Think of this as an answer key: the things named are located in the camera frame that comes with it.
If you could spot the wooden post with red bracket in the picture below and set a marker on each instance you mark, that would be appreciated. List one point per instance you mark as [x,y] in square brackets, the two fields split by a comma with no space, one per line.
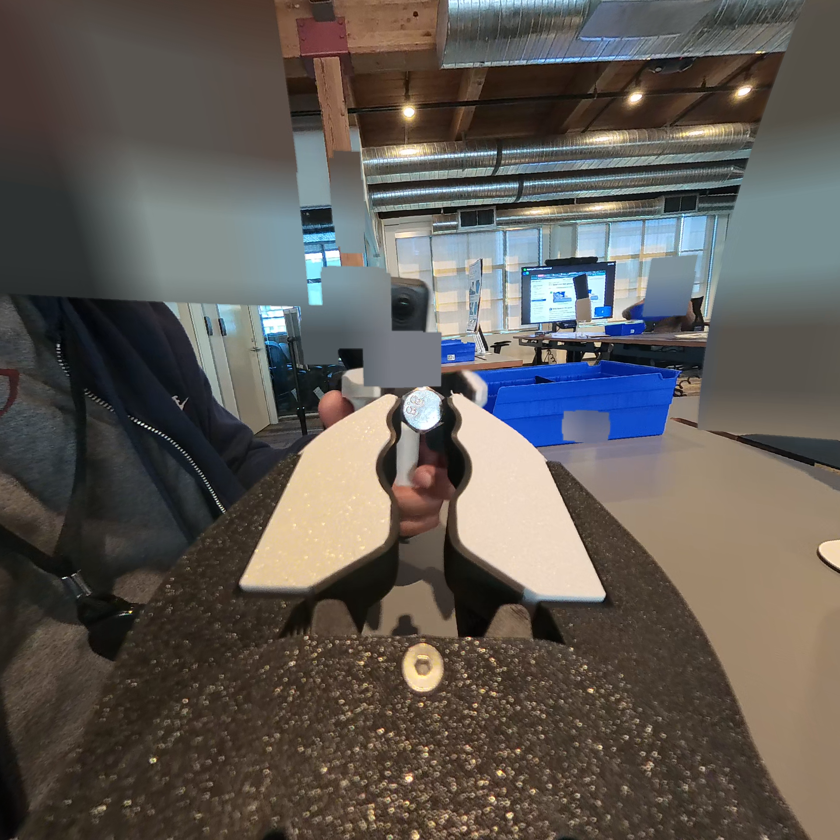
[334,131]

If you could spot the large blue plastic bin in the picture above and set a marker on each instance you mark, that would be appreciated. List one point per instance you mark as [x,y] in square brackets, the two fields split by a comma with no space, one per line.
[525,400]

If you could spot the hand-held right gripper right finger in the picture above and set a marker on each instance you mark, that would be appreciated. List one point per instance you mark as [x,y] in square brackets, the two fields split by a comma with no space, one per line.
[525,518]

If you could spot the person's left forearm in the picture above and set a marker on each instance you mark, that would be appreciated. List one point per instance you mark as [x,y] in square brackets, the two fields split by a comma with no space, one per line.
[262,453]

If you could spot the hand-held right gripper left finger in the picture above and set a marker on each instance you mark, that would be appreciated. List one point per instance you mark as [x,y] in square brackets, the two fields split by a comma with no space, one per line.
[321,518]

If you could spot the short wooden desk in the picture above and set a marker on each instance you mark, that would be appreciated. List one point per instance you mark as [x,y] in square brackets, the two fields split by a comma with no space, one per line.
[499,361]

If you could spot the window with white blinds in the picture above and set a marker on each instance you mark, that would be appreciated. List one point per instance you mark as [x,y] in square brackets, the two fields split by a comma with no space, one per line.
[453,275]

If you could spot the large display screen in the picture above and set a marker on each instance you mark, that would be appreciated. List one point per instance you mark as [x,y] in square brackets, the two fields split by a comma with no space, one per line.
[558,295]

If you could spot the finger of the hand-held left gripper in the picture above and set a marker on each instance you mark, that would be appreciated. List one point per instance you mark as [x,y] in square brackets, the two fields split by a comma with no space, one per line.
[358,387]
[474,388]

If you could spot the long wooden desk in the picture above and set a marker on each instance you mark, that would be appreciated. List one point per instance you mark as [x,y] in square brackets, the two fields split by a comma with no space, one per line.
[571,337]

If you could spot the steel hex bolt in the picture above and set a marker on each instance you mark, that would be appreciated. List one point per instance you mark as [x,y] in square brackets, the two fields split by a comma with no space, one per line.
[423,408]

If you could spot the large silver ventilation duct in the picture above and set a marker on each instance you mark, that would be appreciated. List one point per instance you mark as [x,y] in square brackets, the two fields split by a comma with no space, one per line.
[525,33]

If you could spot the small blue plastic bin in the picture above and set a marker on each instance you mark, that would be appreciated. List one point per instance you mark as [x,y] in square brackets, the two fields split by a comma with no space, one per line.
[459,351]
[617,328]

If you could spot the person's left hand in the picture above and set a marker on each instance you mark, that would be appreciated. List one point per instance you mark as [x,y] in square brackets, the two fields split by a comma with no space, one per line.
[423,499]

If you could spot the person's torso in zip hoodie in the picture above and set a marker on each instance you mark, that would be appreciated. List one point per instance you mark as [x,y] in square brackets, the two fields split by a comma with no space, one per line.
[98,459]

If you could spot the black and white device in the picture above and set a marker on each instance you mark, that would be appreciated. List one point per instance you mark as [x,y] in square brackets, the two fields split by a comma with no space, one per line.
[583,302]

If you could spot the black swivel chair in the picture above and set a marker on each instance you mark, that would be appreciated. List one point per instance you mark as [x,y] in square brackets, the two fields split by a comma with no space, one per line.
[499,346]

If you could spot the white door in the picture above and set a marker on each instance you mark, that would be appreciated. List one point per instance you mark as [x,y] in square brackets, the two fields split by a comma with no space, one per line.
[249,367]

